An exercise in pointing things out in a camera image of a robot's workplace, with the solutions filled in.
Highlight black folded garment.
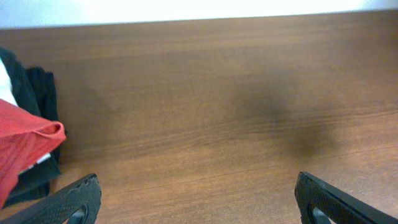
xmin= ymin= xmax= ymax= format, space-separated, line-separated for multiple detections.
xmin=1 ymin=49 xmax=60 ymax=207

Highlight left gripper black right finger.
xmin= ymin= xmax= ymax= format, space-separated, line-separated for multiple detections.
xmin=294 ymin=172 xmax=397 ymax=224

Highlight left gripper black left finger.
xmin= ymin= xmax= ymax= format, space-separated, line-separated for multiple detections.
xmin=1 ymin=174 xmax=101 ymax=224

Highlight orange printed t-shirt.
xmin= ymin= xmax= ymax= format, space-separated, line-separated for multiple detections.
xmin=1 ymin=100 xmax=66 ymax=205

